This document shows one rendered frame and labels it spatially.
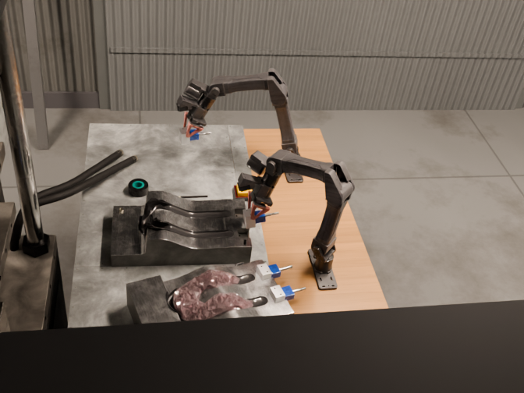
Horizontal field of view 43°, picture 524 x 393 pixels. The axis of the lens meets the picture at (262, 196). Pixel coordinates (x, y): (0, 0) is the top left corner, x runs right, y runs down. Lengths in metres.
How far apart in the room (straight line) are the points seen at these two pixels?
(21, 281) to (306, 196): 1.16
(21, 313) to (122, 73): 2.42
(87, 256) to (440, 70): 3.18
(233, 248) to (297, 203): 0.46
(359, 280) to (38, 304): 1.13
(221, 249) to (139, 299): 0.38
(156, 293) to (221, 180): 0.76
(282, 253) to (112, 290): 0.64
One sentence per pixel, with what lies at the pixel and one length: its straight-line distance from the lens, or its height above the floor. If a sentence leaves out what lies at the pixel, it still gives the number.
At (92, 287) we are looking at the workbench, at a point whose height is 0.80.
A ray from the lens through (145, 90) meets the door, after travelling 4.54.
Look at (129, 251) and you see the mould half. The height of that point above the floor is 0.86.
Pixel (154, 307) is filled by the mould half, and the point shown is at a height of 0.91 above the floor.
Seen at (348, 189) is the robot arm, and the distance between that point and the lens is 2.22.
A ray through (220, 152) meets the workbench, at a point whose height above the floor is 0.80.
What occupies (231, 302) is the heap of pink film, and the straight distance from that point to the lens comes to 2.18.
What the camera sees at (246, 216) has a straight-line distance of 2.42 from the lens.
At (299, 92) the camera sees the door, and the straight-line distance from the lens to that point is 4.68.
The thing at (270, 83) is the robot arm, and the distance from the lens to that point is 2.62.
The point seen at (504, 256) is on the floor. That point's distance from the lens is 4.06.
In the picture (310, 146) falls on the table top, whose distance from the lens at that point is 3.06.
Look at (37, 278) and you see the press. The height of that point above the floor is 0.79.
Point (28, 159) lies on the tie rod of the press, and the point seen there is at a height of 1.21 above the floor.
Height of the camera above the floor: 2.58
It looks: 41 degrees down
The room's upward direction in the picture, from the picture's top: 8 degrees clockwise
